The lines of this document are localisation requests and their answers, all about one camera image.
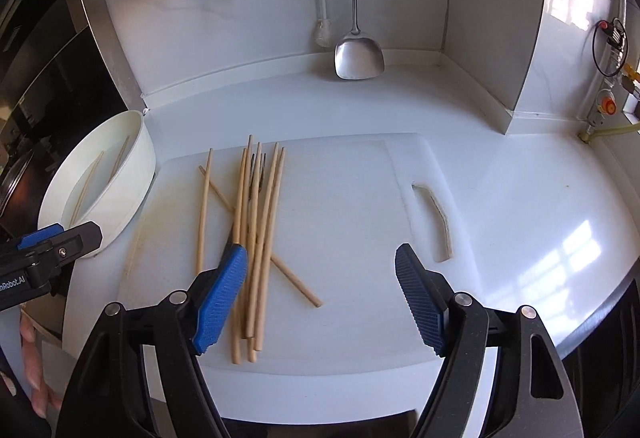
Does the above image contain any wooden chopstick three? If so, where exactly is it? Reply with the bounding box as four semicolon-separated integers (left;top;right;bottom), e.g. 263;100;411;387
231;147;247;364

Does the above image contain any wooden chopstick five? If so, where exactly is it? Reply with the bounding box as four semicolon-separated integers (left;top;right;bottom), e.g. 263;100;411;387
245;143;262;362

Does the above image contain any wooden chopstick two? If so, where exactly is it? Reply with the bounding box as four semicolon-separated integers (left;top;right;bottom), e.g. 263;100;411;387
195;166;323;308

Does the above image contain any wooden chopstick four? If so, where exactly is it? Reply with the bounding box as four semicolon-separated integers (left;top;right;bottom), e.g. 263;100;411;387
240;135;254;248

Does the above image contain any wooden chopstick six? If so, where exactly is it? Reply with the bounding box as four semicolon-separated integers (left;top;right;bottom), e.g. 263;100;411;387
252;143;280;338

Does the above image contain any wooden chopstick seven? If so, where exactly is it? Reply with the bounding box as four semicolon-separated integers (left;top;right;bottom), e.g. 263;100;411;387
254;147;286;352

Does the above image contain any person's hand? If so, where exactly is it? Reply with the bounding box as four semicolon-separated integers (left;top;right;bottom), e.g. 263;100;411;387
1;307;61;418

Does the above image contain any wooden chopstick in bowl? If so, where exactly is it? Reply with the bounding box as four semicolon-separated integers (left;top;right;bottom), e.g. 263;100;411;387
70;151;105;225

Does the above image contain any white oval bowl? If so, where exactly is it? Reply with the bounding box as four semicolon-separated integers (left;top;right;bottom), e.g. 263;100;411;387
38;111;156;256

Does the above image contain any white plastic cutting board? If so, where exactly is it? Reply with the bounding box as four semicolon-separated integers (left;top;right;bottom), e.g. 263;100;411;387
118;133;480;376

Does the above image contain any black stove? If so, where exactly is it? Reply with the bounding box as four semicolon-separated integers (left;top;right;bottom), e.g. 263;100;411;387
1;0;145;241

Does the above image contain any steel spatula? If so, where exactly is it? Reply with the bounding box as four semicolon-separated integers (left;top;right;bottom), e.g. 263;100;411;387
334;0;385;80

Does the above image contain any red gas valve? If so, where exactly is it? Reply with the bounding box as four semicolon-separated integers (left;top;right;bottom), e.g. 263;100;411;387
588;88;617;127

